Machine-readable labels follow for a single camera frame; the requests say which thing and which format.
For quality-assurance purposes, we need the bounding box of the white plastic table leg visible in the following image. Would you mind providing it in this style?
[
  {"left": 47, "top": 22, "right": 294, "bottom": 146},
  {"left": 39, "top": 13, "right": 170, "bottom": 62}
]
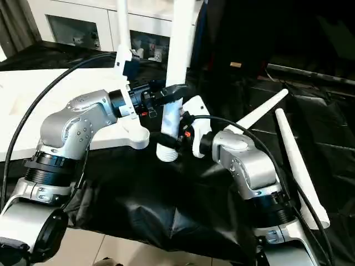
[
  {"left": 155, "top": 0, "right": 196, "bottom": 163},
  {"left": 114, "top": 0, "right": 134, "bottom": 63},
  {"left": 235, "top": 88, "right": 290, "bottom": 132},
  {"left": 275, "top": 108, "right": 331, "bottom": 230}
]

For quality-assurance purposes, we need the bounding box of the white plastic table top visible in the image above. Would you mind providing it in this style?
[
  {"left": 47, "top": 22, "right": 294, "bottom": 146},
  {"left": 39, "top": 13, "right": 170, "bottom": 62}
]
[{"left": 0, "top": 66, "right": 151, "bottom": 162}]

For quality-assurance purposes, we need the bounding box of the black work mat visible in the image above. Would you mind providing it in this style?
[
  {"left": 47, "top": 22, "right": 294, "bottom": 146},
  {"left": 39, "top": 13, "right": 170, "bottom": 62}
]
[{"left": 0, "top": 42, "right": 355, "bottom": 266}]

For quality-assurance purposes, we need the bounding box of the white glass-door cabinet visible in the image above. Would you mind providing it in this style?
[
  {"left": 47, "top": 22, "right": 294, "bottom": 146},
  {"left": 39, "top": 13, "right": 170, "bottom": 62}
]
[{"left": 25, "top": 0, "right": 200, "bottom": 66}]

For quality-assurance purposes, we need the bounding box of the black backdrop cloth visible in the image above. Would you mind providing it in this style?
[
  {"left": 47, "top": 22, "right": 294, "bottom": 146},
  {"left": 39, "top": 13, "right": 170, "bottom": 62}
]
[{"left": 191, "top": 0, "right": 355, "bottom": 75}]

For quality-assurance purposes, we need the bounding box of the grey curtain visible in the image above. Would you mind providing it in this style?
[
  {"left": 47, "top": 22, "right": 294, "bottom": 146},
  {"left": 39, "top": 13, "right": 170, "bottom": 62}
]
[{"left": 0, "top": 0, "right": 42, "bottom": 59}]

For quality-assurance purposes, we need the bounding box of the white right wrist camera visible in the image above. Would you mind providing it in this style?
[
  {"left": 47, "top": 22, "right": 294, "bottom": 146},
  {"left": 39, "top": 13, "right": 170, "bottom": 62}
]
[{"left": 180, "top": 95, "right": 212, "bottom": 160}]

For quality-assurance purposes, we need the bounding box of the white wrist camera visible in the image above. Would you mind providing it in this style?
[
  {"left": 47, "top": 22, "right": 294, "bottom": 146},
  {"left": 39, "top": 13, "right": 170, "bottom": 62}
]
[
  {"left": 114, "top": 48, "right": 140, "bottom": 121},
  {"left": 180, "top": 95, "right": 212, "bottom": 160}
]

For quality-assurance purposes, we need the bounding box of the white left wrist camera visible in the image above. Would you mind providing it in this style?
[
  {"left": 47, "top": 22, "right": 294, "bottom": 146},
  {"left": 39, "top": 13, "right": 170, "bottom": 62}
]
[{"left": 114, "top": 48, "right": 140, "bottom": 121}]

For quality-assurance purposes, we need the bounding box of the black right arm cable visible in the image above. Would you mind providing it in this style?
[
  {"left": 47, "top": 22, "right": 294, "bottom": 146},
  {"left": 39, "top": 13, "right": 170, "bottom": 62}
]
[{"left": 191, "top": 114, "right": 336, "bottom": 264}]

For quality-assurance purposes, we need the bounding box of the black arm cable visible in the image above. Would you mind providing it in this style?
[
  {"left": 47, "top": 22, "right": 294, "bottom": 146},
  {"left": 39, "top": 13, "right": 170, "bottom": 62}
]
[
  {"left": 0, "top": 51, "right": 118, "bottom": 195},
  {"left": 191, "top": 114, "right": 336, "bottom": 264}
]

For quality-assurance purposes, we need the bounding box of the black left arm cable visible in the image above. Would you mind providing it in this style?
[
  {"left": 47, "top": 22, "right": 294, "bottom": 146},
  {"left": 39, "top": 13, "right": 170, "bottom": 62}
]
[{"left": 0, "top": 51, "right": 118, "bottom": 195}]

